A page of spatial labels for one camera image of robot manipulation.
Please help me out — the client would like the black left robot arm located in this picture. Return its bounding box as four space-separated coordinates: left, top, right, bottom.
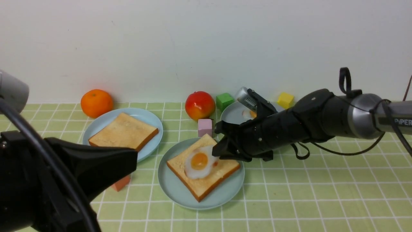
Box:
0 70 138 232

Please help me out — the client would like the yellow cube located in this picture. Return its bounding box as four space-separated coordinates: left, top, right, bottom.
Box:
277 92 295 109

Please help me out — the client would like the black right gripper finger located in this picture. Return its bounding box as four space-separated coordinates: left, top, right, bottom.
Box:
212 137 245 160

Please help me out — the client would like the grey blue right plate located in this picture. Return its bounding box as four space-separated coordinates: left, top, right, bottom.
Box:
220 101 250 124

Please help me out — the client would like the toast slice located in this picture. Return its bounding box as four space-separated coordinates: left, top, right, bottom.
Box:
88 113 159 151
166 134 240 202

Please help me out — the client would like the teal centre plate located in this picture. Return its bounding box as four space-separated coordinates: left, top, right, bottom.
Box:
157 138 245 210

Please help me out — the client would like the green cube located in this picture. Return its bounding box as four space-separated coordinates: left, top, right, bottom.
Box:
215 93 235 112

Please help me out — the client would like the pink cube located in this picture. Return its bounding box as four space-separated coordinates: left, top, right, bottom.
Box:
198 119 213 138

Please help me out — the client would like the orange fruit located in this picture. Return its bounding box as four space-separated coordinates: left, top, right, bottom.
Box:
80 89 114 119

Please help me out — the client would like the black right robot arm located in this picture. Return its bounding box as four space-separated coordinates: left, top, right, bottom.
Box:
212 89 411 162

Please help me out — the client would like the red apple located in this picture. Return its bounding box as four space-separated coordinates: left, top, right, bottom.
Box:
184 91 215 121

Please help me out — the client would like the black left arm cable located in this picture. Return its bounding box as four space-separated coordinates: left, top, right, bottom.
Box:
0 97 102 232

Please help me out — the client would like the light blue left plate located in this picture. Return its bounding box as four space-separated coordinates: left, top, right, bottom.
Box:
81 108 164 162

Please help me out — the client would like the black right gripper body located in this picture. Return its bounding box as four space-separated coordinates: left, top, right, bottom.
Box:
215 111 304 162

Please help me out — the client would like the salmon red cube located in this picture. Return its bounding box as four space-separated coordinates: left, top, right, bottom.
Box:
111 174 131 192

